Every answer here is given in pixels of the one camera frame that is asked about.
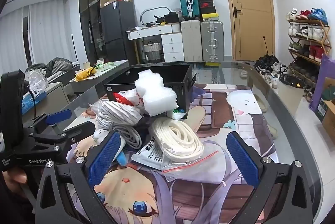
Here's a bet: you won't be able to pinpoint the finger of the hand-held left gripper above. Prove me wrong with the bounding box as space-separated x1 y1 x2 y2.
23 109 72 135
28 121 96 154

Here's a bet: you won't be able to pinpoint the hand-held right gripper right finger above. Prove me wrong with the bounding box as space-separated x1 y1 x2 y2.
226 132 314 224

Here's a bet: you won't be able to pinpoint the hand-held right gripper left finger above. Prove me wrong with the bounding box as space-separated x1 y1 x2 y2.
35 132 121 224

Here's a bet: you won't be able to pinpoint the white cable coil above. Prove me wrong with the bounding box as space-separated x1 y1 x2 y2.
91 100 143 150

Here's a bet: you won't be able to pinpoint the white printed packet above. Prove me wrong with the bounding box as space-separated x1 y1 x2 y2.
131 135 170 171

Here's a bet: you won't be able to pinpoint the red white snack packet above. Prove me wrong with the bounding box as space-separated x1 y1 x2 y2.
113 90 147 109

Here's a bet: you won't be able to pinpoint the zip bag of white laces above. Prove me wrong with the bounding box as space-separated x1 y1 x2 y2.
149 117 227 185

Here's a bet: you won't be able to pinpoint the green white packet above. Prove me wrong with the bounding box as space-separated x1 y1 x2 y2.
171 108 187 120

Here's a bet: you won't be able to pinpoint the white foam wrap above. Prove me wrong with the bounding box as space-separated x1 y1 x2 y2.
135 69 178 117

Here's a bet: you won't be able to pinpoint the black cardboard box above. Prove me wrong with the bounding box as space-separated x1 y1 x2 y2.
103 63 197 120

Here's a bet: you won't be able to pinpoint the person's left hand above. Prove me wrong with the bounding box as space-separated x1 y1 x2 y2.
3 169 28 185

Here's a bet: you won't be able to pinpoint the small blue object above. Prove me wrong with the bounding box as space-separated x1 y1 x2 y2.
116 144 130 165

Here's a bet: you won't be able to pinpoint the grey side cabinet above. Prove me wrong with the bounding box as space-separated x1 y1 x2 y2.
22 81 71 114

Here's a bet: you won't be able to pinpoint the blue tissue pack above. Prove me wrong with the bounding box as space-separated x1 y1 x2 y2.
22 93 47 110

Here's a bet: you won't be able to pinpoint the beige slipper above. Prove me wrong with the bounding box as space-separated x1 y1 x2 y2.
267 123 278 139
253 94 269 113

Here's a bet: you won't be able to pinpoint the clear plastic bag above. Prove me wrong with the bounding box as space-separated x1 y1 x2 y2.
25 69 49 95

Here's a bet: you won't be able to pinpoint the yellow plastic bag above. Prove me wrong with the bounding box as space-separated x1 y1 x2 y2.
75 67 96 81

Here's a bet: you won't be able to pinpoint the dark grey jacket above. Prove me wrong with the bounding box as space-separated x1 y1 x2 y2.
26 57 74 83

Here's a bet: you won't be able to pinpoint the printed cartoon table mat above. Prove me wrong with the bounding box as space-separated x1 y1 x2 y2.
60 83 278 224

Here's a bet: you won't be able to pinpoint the grey coffee table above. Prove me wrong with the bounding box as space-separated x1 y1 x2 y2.
69 60 130 93

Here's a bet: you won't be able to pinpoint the green white wrappers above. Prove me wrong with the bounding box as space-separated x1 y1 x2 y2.
94 60 116 71

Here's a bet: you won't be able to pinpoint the trash bin with black liner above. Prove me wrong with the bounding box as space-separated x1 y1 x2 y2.
279 75 307 114

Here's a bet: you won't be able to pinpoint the white curtain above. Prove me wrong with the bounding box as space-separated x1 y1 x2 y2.
0 4 79 75

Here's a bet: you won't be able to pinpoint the pile of floor shoes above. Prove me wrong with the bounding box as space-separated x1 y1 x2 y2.
253 55 291 88

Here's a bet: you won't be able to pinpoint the flat brown cardboard box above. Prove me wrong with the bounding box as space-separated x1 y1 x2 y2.
322 106 335 139

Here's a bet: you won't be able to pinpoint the dark green box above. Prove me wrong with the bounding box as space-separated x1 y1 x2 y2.
315 88 335 122

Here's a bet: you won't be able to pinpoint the black umbrella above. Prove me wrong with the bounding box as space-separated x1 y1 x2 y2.
258 35 279 65

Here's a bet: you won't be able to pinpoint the dark wardrobe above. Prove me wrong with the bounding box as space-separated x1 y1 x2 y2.
79 0 114 65

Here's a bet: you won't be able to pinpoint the wicker basket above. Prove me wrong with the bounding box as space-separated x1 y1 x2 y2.
143 41 163 62

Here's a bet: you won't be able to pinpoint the dark grey fridge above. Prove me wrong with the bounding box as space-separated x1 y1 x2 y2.
100 0 138 66

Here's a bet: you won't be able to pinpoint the purple paper bag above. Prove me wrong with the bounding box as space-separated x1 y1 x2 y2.
309 54 335 112

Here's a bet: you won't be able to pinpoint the silver suitcase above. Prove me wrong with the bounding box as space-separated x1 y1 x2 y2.
200 20 225 62

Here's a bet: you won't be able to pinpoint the white desk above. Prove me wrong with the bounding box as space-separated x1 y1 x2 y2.
126 23 182 63

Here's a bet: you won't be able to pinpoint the white drawer cabinet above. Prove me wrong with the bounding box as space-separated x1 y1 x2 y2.
161 33 184 62

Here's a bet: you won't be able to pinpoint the wooden shoe rack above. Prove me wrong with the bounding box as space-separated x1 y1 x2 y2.
285 8 331 99
286 8 327 88

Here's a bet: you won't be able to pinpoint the beige suitcase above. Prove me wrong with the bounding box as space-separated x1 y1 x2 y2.
180 20 203 62

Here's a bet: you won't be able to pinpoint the oval metal-framed mirror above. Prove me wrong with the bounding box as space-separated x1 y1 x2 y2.
140 6 172 25

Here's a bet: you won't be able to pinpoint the tan wooden door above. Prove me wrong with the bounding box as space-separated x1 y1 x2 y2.
220 0 276 61

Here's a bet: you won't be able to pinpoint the black yellow shoe box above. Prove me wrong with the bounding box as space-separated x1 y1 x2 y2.
200 13 219 21

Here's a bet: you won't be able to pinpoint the black bag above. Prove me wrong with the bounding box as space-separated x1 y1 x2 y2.
154 12 181 24

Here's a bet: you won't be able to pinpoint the blue bag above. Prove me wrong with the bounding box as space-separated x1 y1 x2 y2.
309 8 328 25

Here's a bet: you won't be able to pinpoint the teal suitcase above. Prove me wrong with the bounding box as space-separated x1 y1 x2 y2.
179 0 201 21

